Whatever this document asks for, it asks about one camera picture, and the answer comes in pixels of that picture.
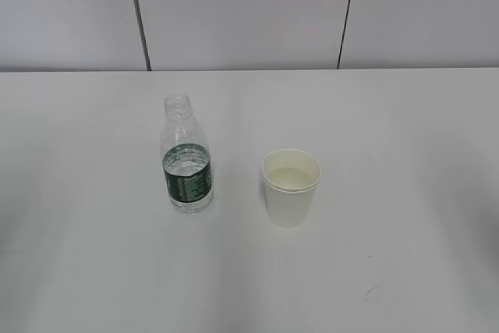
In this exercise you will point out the white paper cup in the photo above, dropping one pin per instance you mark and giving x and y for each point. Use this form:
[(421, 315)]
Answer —
[(290, 178)]

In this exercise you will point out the clear water bottle green label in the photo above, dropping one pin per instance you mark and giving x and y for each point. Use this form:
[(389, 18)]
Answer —
[(185, 157)]

